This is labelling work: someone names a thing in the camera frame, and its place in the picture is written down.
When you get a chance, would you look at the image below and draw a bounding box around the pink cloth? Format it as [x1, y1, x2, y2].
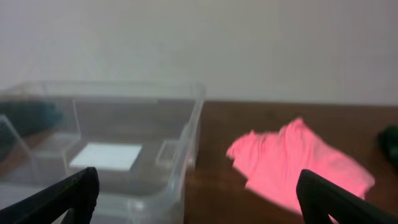
[226, 118, 375, 213]

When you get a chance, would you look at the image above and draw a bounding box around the white label in bin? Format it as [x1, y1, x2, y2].
[69, 142, 142, 171]

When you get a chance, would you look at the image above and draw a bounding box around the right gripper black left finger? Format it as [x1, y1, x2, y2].
[1, 167, 100, 224]

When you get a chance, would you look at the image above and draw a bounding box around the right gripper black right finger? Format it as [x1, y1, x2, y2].
[296, 169, 397, 224]

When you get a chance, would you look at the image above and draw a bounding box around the clear plastic storage bin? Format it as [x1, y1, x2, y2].
[1, 82, 205, 223]

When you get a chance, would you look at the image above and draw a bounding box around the black garment left pile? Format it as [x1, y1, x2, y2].
[1, 101, 63, 160]

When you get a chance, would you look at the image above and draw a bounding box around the dark green cloth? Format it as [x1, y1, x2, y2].
[377, 126, 398, 170]

